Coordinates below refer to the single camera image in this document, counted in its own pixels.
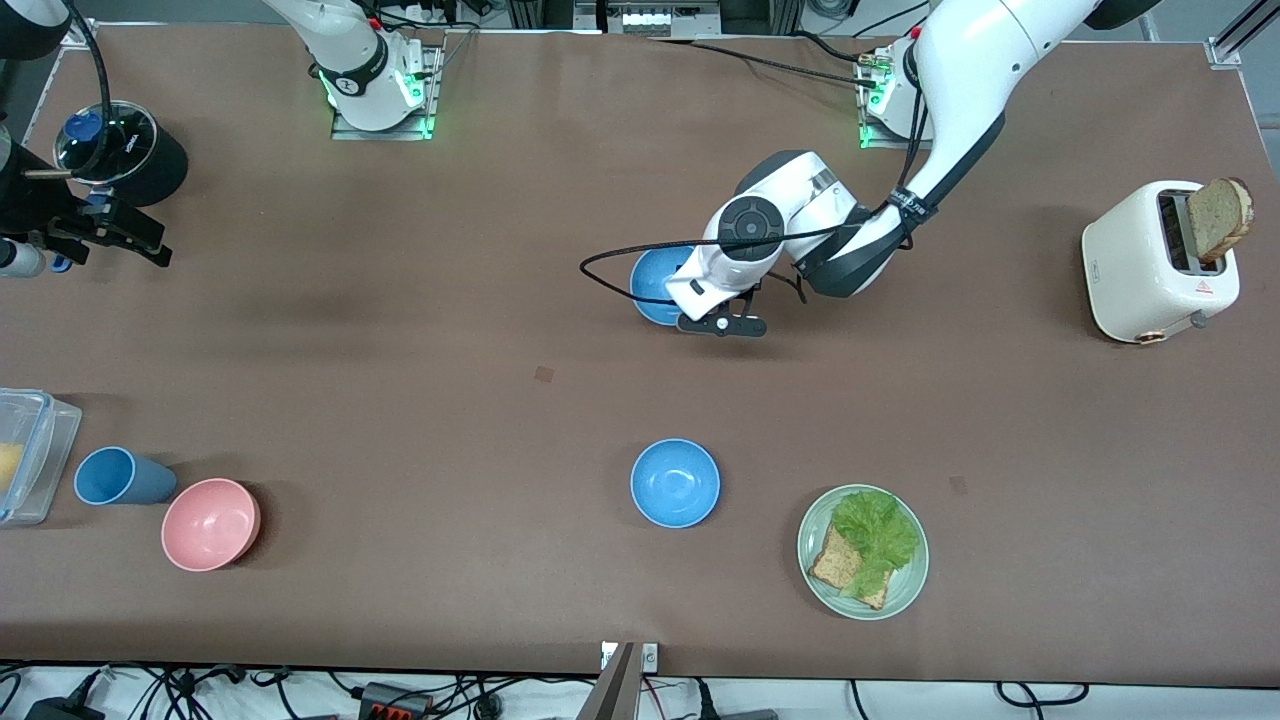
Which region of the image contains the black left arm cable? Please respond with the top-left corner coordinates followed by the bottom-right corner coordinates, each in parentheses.
top-left (579, 60), bottom-right (931, 311)

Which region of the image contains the black pot blue handle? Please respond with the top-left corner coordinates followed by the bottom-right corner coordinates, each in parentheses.
top-left (50, 100), bottom-right (189, 273)

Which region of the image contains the black table cable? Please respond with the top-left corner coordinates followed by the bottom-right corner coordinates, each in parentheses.
top-left (648, 33), bottom-right (883, 91)

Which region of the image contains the white toaster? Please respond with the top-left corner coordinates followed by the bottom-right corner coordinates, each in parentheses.
top-left (1082, 180), bottom-right (1241, 346)

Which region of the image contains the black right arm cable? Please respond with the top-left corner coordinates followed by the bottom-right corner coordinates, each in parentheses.
top-left (25, 0), bottom-right (111, 181)

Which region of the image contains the pink plastic bowl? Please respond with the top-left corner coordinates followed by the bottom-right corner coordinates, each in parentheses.
top-left (161, 478), bottom-right (263, 573)

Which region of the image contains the clear plastic food container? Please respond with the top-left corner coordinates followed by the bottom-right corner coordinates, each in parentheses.
top-left (0, 388), bottom-right (83, 528)

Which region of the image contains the pale green plate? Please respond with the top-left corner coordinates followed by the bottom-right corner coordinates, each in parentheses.
top-left (797, 484), bottom-right (930, 621)

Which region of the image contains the grey metal bar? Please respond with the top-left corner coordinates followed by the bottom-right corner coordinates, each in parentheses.
top-left (575, 643), bottom-right (641, 720)

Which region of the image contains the glass lid blue knob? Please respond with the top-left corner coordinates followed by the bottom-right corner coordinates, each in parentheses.
top-left (55, 100), bottom-right (159, 186)

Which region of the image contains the grey electronics box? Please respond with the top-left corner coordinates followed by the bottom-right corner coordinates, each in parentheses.
top-left (575, 0), bottom-right (723, 37)

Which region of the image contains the blue plastic bowl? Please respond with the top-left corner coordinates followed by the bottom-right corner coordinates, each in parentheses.
top-left (630, 438), bottom-right (721, 529)
top-left (629, 248), bottom-right (701, 327)

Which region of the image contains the brown bread slice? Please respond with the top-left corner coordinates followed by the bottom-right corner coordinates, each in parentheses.
top-left (808, 525), bottom-right (891, 611)
top-left (1187, 177), bottom-right (1254, 266)

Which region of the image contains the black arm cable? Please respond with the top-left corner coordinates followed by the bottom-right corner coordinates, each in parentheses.
top-left (579, 60), bottom-right (931, 311)
top-left (25, 0), bottom-right (111, 181)

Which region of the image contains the blue plastic cup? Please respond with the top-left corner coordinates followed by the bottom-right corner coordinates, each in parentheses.
top-left (74, 446), bottom-right (179, 506)

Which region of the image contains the green lettuce leaf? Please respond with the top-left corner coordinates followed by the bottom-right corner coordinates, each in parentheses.
top-left (832, 490), bottom-right (921, 599)

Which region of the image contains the black power strip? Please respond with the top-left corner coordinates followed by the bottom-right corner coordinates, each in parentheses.
top-left (358, 682), bottom-right (433, 720)

